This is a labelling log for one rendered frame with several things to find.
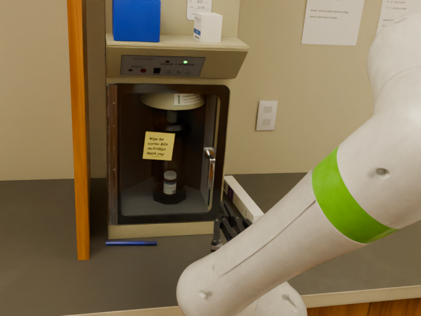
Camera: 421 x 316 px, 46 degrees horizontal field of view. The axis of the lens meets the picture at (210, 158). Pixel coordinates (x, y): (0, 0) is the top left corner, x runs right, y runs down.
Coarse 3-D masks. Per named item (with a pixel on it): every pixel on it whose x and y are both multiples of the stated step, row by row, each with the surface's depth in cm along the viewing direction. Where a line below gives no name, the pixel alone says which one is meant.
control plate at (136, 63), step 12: (132, 60) 112; (144, 60) 112; (156, 60) 113; (180, 60) 114; (192, 60) 114; (204, 60) 115; (120, 72) 116; (132, 72) 116; (168, 72) 118; (180, 72) 118; (192, 72) 119
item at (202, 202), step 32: (128, 96) 122; (160, 96) 123; (192, 96) 125; (224, 96) 127; (128, 128) 125; (160, 128) 127; (192, 128) 129; (224, 128) 130; (128, 160) 129; (160, 160) 130; (192, 160) 132; (128, 192) 132; (160, 192) 134; (192, 192) 136; (128, 224) 136
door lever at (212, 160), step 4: (208, 152) 132; (212, 152) 132; (208, 156) 131; (212, 156) 133; (212, 160) 128; (212, 164) 128; (208, 168) 130; (212, 168) 129; (208, 172) 130; (212, 172) 129; (208, 176) 130; (212, 176) 130; (208, 180) 130; (212, 180) 130; (208, 184) 131; (212, 184) 131; (208, 188) 131; (212, 188) 131
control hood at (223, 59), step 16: (112, 48) 107; (128, 48) 107; (144, 48) 108; (160, 48) 109; (176, 48) 109; (192, 48) 110; (208, 48) 111; (224, 48) 111; (240, 48) 112; (112, 64) 112; (208, 64) 116; (224, 64) 117; (240, 64) 118
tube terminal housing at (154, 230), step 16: (160, 0) 115; (176, 0) 116; (224, 0) 118; (160, 16) 117; (176, 16) 118; (224, 16) 120; (160, 32) 118; (176, 32) 119; (192, 32) 120; (224, 32) 122; (112, 80) 120; (128, 80) 121; (144, 80) 122; (160, 80) 123; (176, 80) 124; (192, 80) 125; (208, 80) 126; (224, 80) 126; (144, 224) 139; (160, 224) 140; (176, 224) 141; (192, 224) 142; (208, 224) 143
